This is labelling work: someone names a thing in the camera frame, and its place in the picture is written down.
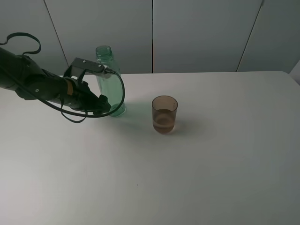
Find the black camera cable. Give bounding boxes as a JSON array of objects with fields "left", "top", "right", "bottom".
[{"left": 0, "top": 32, "right": 126, "bottom": 123}]

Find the green transparent plastic bottle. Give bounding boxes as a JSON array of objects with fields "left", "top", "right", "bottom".
[{"left": 96, "top": 45, "right": 123, "bottom": 111}]

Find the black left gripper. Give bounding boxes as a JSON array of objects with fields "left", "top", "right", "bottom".
[{"left": 61, "top": 77, "right": 111, "bottom": 115}]

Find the pink translucent plastic cup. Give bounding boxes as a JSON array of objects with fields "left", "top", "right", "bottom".
[{"left": 151, "top": 95, "right": 178, "bottom": 134}]

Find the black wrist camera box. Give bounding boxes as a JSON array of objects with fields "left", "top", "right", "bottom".
[{"left": 63, "top": 58, "right": 115, "bottom": 82}]

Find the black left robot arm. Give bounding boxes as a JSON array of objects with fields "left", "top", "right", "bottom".
[{"left": 0, "top": 49, "right": 111, "bottom": 115}]

